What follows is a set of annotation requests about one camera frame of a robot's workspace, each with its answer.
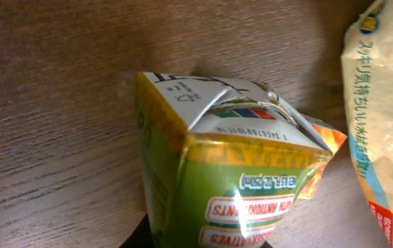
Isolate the beige plastic snack bag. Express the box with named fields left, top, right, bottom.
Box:
left=341, top=0, right=393, bottom=247

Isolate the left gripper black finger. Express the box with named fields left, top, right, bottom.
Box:
left=119, top=214, right=154, bottom=248

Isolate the green yellow juice carton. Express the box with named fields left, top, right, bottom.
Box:
left=134, top=72, right=346, bottom=247

